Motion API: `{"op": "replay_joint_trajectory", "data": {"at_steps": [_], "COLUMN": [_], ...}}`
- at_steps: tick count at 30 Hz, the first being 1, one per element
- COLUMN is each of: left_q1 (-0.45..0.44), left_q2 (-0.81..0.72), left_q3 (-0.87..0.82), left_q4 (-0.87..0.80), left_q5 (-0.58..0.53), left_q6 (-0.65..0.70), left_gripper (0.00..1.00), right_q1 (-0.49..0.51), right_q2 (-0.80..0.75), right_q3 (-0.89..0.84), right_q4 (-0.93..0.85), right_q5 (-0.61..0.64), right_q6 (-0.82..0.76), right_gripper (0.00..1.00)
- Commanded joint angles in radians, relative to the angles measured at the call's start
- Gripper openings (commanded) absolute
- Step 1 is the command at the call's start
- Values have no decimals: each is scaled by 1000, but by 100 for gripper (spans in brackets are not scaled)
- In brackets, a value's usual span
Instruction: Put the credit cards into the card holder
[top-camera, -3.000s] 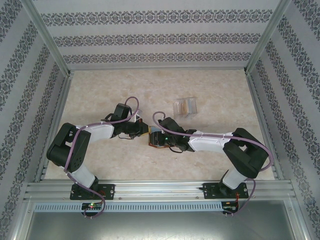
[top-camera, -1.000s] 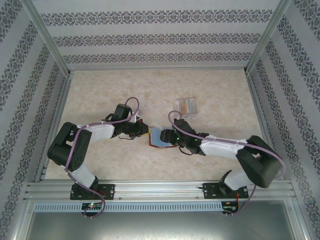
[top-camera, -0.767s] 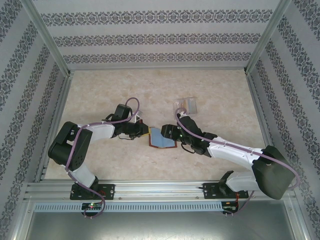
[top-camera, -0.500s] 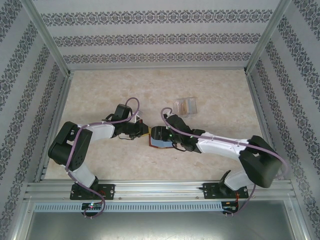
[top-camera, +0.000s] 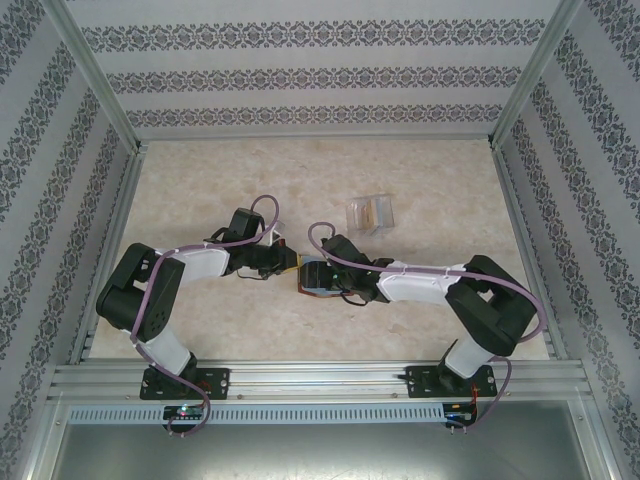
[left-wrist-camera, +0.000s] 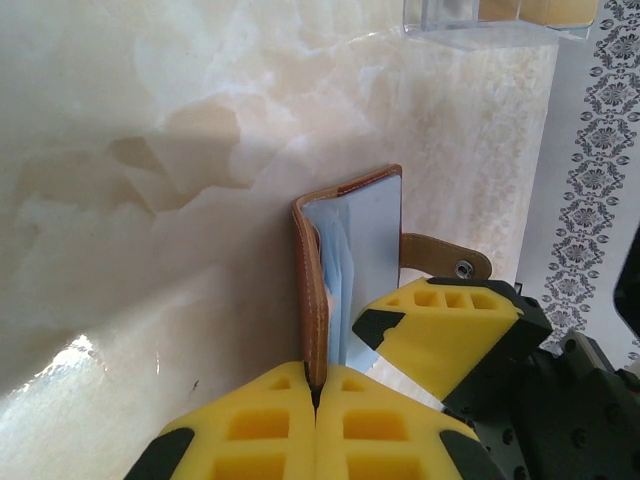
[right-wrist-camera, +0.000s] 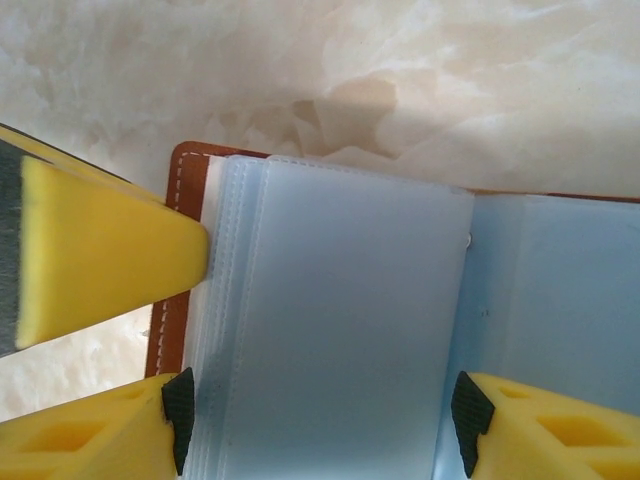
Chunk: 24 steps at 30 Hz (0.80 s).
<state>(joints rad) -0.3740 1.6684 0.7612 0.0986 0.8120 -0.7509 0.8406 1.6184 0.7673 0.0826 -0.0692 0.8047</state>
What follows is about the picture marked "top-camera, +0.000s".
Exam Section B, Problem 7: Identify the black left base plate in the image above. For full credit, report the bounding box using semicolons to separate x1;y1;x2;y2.
139;367;232;402

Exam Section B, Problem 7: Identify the white slotted cable duct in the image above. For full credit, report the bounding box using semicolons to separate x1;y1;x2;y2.
67;403;447;425

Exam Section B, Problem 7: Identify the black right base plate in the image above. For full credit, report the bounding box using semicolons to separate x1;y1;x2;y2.
405;363;499;400

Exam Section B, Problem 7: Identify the aluminium frame post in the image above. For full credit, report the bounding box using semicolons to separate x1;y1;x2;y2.
487;0;586;151
42;0;147;154

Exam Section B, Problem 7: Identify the circuit board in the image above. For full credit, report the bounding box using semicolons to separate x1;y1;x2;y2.
444;402;480;424
163;404;205;421

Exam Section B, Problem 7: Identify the aluminium mounting rail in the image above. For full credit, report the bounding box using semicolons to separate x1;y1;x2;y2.
47;358;594;404

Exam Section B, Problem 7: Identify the clear acrylic card box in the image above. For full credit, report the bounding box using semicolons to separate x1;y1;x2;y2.
344;192;397;240

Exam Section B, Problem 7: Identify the right circuit board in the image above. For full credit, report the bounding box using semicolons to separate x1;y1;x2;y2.
444;402;480;424

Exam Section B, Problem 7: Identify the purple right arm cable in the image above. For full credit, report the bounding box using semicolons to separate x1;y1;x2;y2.
307;222;546;434

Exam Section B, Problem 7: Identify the aluminium frame crossbar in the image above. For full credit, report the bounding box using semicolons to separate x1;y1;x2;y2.
134;130;496;144

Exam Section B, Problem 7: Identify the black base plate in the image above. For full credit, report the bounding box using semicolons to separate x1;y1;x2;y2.
405;363;499;400
139;367;232;402

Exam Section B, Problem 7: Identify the aluminium frame leg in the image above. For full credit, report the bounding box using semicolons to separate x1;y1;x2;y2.
579;394;626;480
22;394;69;480

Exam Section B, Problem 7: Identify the grey metal sheet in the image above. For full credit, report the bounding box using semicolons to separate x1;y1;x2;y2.
49;422;609;480

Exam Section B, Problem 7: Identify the left circuit board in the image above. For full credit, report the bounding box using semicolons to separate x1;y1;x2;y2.
163;404;205;421

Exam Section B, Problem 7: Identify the aluminium side rail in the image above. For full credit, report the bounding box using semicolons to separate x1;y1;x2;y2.
67;142;149;366
492;142;569;364

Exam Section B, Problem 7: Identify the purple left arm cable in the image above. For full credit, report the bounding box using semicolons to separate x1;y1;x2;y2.
130;193;281;441

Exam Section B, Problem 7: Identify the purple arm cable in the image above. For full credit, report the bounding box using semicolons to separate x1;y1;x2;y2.
130;193;281;441
307;222;546;434

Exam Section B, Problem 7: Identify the brown leather card holder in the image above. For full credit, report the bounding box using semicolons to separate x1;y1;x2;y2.
296;253;354;302

